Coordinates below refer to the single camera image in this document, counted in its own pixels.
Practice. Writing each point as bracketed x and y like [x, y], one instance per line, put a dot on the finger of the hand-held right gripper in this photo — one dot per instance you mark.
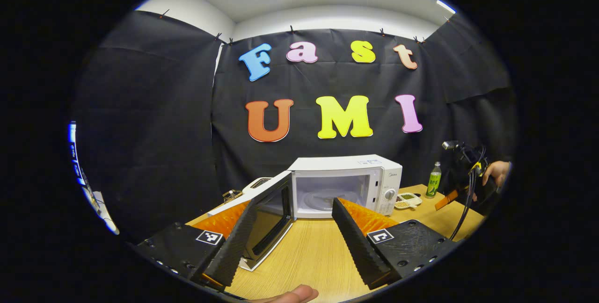
[445, 200]

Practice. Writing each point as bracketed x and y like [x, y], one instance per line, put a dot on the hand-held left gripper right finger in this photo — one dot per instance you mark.
[360, 247]

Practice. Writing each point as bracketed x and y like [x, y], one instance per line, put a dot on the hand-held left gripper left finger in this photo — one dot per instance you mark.
[234, 247]

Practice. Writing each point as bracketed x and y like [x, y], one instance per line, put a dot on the white microwave oven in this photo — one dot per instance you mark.
[337, 165]

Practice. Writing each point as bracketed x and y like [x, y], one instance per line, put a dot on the green drink bottle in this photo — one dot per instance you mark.
[434, 183]

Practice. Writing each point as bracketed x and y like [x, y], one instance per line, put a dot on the white divided grain dish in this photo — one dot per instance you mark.
[407, 200]

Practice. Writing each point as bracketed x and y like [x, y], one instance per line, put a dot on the white toaster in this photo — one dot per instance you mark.
[255, 183]

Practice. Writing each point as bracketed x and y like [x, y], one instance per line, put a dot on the white side desk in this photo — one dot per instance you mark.
[103, 214]

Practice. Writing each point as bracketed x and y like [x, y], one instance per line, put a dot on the black backdrop cloth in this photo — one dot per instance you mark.
[164, 130]

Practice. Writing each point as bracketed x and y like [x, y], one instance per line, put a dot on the small ceiling light panel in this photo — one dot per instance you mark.
[446, 6]

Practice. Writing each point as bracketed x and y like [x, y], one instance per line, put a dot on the computer monitor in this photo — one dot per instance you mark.
[75, 158]

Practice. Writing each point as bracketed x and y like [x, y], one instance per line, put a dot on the row of small cloth clips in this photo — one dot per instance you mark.
[291, 29]

